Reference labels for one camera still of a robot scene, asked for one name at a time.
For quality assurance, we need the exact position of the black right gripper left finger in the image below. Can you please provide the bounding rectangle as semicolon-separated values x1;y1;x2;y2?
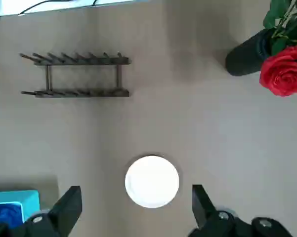
0;185;83;237

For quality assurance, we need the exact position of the dark wooden dish rack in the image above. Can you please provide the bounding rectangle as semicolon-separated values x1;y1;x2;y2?
19;51;130;99

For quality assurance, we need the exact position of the white round plate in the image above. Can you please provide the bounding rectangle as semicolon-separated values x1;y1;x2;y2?
124;155;180;209

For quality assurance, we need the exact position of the red rose bouquet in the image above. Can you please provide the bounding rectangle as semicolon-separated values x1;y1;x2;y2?
258;0;297;97

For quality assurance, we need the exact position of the cyan plastic box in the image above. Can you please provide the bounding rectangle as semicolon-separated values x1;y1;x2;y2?
0;189;42;227

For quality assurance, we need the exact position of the black vase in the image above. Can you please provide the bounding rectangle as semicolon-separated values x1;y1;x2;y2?
224;28;275;77

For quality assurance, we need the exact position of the black cable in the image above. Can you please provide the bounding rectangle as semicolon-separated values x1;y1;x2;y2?
19;0;65;15

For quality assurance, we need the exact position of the blue square rag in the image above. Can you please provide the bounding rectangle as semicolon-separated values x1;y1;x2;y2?
0;203;22;224

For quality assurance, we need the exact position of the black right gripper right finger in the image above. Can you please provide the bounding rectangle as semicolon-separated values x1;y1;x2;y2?
187;184;294;237

